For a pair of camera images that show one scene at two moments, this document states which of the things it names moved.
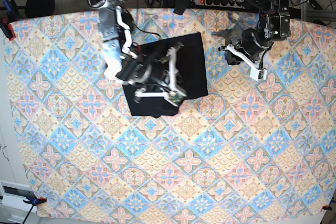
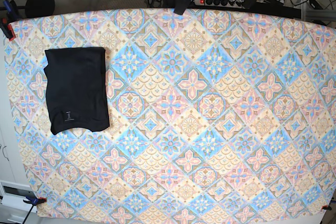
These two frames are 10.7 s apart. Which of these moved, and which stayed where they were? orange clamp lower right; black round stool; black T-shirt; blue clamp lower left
Moved: black T-shirt
Stayed: blue clamp lower left; orange clamp lower right; black round stool
